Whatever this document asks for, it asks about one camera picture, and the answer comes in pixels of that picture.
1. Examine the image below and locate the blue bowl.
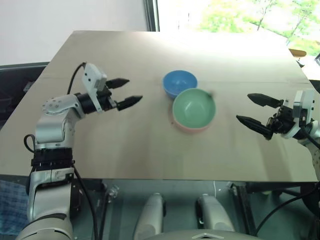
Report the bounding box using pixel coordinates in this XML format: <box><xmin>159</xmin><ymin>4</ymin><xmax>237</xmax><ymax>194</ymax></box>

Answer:
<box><xmin>162</xmin><ymin>70</ymin><xmax>198</xmax><ymax>100</ymax></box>

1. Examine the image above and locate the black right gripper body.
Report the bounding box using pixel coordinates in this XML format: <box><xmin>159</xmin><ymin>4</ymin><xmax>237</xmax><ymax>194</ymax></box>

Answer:
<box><xmin>265</xmin><ymin>99</ymin><xmax>301</xmax><ymax>137</ymax></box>

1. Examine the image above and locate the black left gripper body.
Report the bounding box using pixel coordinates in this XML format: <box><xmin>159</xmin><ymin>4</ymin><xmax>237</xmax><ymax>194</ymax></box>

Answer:
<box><xmin>96</xmin><ymin>84</ymin><xmax>119</xmax><ymax>112</ymax></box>

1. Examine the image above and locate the long black floor cable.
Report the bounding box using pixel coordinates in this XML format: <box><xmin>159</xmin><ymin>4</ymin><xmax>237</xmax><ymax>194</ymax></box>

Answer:
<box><xmin>254</xmin><ymin>183</ymin><xmax>320</xmax><ymax>237</ymax></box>

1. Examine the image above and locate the yellow object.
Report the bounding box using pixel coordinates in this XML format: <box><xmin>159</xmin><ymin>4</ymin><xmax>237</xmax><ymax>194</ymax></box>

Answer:
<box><xmin>289</xmin><ymin>47</ymin><xmax>307</xmax><ymax>60</ymax></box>

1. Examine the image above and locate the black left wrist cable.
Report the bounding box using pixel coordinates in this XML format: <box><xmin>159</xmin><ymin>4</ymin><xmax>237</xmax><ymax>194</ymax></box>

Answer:
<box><xmin>66</xmin><ymin>62</ymin><xmax>87</xmax><ymax>96</ymax></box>

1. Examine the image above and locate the dark window frame post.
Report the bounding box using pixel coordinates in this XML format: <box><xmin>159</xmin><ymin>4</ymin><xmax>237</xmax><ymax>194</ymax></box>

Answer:
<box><xmin>143</xmin><ymin>0</ymin><xmax>161</xmax><ymax>33</ymax></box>

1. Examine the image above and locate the silver right robot leg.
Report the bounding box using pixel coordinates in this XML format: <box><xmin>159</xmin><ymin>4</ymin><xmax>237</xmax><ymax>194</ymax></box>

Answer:
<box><xmin>196</xmin><ymin>193</ymin><xmax>236</xmax><ymax>240</ymax></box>

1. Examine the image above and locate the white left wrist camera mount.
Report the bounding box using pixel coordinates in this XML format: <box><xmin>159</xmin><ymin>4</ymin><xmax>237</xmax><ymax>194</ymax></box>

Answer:
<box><xmin>81</xmin><ymin>63</ymin><xmax>108</xmax><ymax>114</ymax></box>

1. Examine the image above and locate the green bowl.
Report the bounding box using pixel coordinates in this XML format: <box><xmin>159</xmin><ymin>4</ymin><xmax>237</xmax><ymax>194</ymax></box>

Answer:
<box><xmin>172</xmin><ymin>87</ymin><xmax>217</xmax><ymax>128</ymax></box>

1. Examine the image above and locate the black bin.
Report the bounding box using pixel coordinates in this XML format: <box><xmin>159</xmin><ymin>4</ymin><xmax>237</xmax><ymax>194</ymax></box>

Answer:
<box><xmin>0</xmin><ymin>61</ymin><xmax>49</xmax><ymax>131</ymax></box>

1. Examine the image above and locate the silver left robot leg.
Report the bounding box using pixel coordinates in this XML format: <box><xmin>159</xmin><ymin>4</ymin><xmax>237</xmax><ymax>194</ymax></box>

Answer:
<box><xmin>133</xmin><ymin>192</ymin><xmax>167</xmax><ymax>240</ymax></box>

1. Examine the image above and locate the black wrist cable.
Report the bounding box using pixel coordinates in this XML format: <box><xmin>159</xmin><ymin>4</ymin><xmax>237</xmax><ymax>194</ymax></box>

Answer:
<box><xmin>299</xmin><ymin>126</ymin><xmax>320</xmax><ymax>151</ymax></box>
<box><xmin>66</xmin><ymin>62</ymin><xmax>87</xmax><ymax>96</ymax></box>

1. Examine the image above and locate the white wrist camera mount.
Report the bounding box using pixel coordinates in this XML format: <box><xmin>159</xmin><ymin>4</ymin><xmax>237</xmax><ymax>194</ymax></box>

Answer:
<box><xmin>81</xmin><ymin>63</ymin><xmax>108</xmax><ymax>114</ymax></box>
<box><xmin>292</xmin><ymin>88</ymin><xmax>316</xmax><ymax>126</ymax></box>

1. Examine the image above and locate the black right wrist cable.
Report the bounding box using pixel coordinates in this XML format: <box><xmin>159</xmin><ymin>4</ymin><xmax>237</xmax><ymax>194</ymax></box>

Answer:
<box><xmin>299</xmin><ymin>126</ymin><xmax>320</xmax><ymax>151</ymax></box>

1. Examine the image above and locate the grey robot torso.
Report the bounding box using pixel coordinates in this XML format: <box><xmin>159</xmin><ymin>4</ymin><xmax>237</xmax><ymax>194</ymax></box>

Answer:
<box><xmin>149</xmin><ymin>230</ymin><xmax>265</xmax><ymax>240</ymax></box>

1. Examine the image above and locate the black table frame leg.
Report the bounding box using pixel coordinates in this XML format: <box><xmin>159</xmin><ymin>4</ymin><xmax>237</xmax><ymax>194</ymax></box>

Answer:
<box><xmin>231</xmin><ymin>182</ymin><xmax>257</xmax><ymax>236</ymax></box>

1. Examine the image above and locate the long black left arm cable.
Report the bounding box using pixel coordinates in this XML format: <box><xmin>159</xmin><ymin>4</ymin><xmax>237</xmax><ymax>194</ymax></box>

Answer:
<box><xmin>71</xmin><ymin>159</ymin><xmax>101</xmax><ymax>240</ymax></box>

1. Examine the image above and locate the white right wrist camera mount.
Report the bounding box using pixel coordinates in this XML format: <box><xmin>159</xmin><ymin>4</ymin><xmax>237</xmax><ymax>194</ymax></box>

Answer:
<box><xmin>292</xmin><ymin>88</ymin><xmax>316</xmax><ymax>126</ymax></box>

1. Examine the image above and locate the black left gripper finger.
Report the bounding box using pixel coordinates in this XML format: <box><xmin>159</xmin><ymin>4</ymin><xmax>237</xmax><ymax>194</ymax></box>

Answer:
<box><xmin>116</xmin><ymin>95</ymin><xmax>144</xmax><ymax>112</ymax></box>
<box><xmin>106</xmin><ymin>78</ymin><xmax>131</xmax><ymax>90</ymax></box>

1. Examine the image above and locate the silver robot leg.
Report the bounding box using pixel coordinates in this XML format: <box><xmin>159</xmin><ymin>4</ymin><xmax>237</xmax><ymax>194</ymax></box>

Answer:
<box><xmin>133</xmin><ymin>192</ymin><xmax>167</xmax><ymax>240</ymax></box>
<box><xmin>196</xmin><ymin>193</ymin><xmax>236</xmax><ymax>240</ymax></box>

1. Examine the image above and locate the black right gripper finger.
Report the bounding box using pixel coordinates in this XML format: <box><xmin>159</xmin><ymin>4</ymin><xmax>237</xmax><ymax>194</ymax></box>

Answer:
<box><xmin>247</xmin><ymin>93</ymin><xmax>286</xmax><ymax>109</ymax></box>
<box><xmin>235</xmin><ymin>114</ymin><xmax>274</xmax><ymax>140</ymax></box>

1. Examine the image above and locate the blue patterned cloth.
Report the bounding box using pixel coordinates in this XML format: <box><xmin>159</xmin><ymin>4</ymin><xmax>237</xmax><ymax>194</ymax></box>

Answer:
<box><xmin>0</xmin><ymin>178</ymin><xmax>30</xmax><ymax>236</ymax></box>

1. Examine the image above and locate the pink bowl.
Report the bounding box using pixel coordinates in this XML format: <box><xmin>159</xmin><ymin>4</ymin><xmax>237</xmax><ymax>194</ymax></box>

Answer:
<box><xmin>172</xmin><ymin>113</ymin><xmax>213</xmax><ymax>134</ymax></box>

